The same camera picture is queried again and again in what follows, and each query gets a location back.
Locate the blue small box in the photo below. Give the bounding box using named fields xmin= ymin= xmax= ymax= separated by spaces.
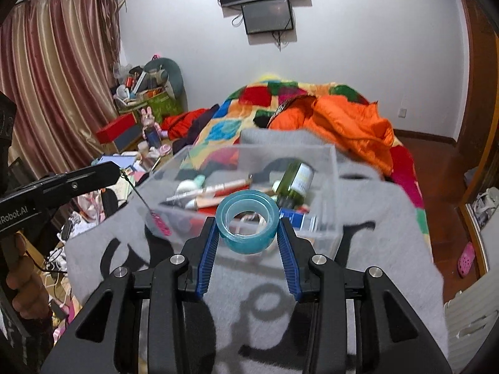
xmin=279 ymin=207 xmax=318 ymax=231

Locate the white plastic basket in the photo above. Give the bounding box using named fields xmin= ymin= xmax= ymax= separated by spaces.
xmin=444 ymin=276 xmax=499 ymax=363

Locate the pile of desk clutter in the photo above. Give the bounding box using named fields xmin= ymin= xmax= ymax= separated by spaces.
xmin=113 ymin=62 xmax=172 ymax=106

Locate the person's left forearm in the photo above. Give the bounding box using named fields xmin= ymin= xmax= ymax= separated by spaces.
xmin=0 ymin=312 xmax=55 ymax=374

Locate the red garment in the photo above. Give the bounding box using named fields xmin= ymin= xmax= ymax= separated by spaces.
xmin=162 ymin=108 xmax=211 ymax=139

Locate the white tote bag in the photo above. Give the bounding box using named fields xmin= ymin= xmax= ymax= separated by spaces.
xmin=466 ymin=187 xmax=499 ymax=234

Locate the green gift bag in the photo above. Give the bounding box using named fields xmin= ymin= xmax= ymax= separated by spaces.
xmin=146 ymin=89 xmax=184 ymax=123

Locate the peach cosmetic tube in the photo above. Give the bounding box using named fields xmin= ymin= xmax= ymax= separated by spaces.
xmin=183 ymin=193 xmax=235 ymax=211

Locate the pink clog shoe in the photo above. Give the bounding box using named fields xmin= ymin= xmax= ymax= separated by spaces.
xmin=457 ymin=242 xmax=476 ymax=278

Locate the pink rabbit plush toy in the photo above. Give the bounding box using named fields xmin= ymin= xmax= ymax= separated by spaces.
xmin=140 ymin=107 xmax=162 ymax=146

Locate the lavender folder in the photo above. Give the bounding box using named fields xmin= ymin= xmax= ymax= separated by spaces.
xmin=97 ymin=155 xmax=137 ymax=168

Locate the orange jacket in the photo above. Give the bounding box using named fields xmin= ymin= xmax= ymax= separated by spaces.
xmin=269 ymin=94 xmax=395 ymax=176

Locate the grey neck pillow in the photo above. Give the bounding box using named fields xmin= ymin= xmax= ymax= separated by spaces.
xmin=144 ymin=58 xmax=186 ymax=100

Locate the clear plastic box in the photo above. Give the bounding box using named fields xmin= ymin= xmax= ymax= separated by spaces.
xmin=145 ymin=144 xmax=339 ymax=256

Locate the green glass bottle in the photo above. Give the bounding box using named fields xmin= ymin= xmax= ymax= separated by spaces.
xmin=272 ymin=160 xmax=316 ymax=210

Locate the pink charm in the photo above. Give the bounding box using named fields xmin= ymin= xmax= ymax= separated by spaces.
xmin=119 ymin=171 xmax=172 ymax=237

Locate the white mint cosmetic bottle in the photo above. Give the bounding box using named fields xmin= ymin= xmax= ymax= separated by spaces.
xmin=177 ymin=175 xmax=206 ymax=192

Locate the dark purple garment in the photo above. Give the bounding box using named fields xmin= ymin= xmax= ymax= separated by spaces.
xmin=187 ymin=104 xmax=221 ymax=145

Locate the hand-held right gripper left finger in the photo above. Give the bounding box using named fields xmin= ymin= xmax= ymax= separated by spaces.
xmin=39 ymin=216 xmax=219 ymax=374

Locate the grey blanket with black pattern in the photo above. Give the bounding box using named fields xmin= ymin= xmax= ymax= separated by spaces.
xmin=64 ymin=128 xmax=449 ymax=374

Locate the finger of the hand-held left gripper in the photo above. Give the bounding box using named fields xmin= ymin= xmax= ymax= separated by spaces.
xmin=41 ymin=162 xmax=119 ymax=205

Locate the small wall monitor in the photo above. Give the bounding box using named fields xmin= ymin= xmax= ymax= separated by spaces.
xmin=241 ymin=0 xmax=295 ymax=36

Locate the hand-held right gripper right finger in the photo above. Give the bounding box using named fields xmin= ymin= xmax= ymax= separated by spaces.
xmin=276 ymin=216 xmax=453 ymax=374

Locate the black curved band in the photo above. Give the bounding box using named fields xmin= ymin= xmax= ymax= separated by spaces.
xmin=249 ymin=158 xmax=301 ymax=182

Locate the black upright object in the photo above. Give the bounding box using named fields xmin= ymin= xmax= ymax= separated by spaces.
xmin=100 ymin=189 xmax=119 ymax=219

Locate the pink white pen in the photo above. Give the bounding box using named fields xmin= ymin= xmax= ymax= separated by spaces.
xmin=167 ymin=178 xmax=253 ymax=203

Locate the teal tape roll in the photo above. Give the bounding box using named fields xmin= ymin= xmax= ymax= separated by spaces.
xmin=216 ymin=189 xmax=281 ymax=255

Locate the red box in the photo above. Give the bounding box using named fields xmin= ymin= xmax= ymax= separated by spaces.
xmin=95 ymin=116 xmax=142 ymax=145

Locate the striped pink curtain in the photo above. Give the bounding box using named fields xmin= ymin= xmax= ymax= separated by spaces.
xmin=0 ymin=0 xmax=125 ymax=188

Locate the person's left hand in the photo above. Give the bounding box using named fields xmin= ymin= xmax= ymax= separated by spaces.
xmin=7 ymin=236 xmax=52 ymax=321

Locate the wooden wardrobe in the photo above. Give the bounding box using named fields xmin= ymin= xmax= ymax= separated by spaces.
xmin=456 ymin=0 xmax=499 ymax=281

